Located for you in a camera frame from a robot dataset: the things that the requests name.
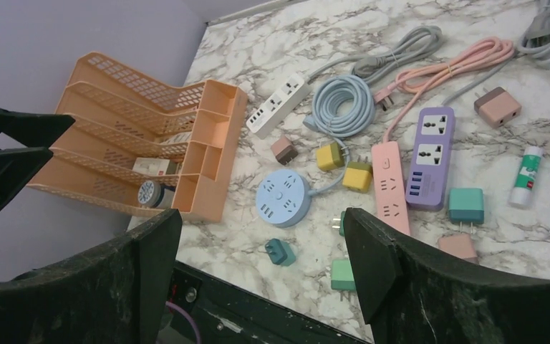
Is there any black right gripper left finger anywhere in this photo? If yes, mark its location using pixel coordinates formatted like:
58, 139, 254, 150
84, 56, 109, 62
0, 209, 183, 343

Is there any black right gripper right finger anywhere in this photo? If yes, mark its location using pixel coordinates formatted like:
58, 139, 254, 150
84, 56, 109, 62
343, 208, 550, 343

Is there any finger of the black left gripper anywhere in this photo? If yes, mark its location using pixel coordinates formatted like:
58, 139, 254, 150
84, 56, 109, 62
0, 108, 75, 211

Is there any pink charger adapter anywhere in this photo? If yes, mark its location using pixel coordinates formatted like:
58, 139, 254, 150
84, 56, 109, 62
438, 233, 478, 264

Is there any green charger adapter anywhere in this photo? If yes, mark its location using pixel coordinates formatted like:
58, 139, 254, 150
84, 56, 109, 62
330, 259, 356, 302

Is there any teal charger adapter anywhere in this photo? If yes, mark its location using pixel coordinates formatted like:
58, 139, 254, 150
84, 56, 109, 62
448, 188, 485, 234

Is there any pink power strip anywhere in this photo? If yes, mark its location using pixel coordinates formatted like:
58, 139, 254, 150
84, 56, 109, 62
371, 141, 411, 236

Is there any green charger near strip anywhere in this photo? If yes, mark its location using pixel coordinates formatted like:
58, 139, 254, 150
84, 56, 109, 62
332, 211, 345, 237

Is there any round patterned tape roll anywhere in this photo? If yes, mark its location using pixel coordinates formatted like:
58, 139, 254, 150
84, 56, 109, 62
137, 180, 175, 209

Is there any purple power strip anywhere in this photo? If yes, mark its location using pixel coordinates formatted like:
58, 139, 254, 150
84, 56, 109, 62
405, 106, 455, 211

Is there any yellow olive charger right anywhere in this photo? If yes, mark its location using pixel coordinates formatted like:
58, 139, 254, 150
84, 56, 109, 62
342, 157, 373, 193

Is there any yellow olive charger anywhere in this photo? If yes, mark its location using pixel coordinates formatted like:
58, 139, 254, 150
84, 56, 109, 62
316, 142, 345, 172
342, 157, 373, 193

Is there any white box in organizer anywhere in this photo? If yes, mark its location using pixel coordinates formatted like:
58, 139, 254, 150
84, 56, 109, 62
132, 158, 178, 176

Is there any dark teal small charger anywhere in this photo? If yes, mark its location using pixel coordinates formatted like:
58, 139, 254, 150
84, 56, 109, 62
264, 238, 296, 267

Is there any orange plastic file organizer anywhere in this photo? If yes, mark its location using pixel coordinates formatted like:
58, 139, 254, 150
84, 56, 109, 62
29, 52, 248, 222

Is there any white green glue stick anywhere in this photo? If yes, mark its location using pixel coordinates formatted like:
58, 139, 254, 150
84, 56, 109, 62
508, 146, 544, 208

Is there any blue round power socket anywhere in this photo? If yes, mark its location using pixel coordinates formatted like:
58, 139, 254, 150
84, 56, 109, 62
255, 169, 312, 228

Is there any yellow olive charger left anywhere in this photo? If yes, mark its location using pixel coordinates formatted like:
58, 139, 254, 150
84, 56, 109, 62
316, 142, 345, 172

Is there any brown pink small charger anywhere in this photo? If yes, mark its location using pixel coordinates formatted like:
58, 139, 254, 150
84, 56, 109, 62
271, 135, 299, 166

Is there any pink brown charger far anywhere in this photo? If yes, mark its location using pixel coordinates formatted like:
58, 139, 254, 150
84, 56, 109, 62
473, 87, 522, 128

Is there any white power strip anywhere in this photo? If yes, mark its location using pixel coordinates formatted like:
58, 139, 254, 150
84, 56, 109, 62
246, 73, 311, 139

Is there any light blue coiled cable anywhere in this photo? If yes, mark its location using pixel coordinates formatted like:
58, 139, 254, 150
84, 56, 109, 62
302, 74, 377, 196

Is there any grey coiled cable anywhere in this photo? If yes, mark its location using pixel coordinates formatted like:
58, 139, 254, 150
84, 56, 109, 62
307, 24, 445, 87

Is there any pink coiled cable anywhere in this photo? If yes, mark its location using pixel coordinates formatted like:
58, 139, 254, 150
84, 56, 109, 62
373, 37, 516, 143

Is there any grey cable bundle far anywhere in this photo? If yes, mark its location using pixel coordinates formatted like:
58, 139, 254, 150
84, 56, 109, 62
442, 0, 550, 106

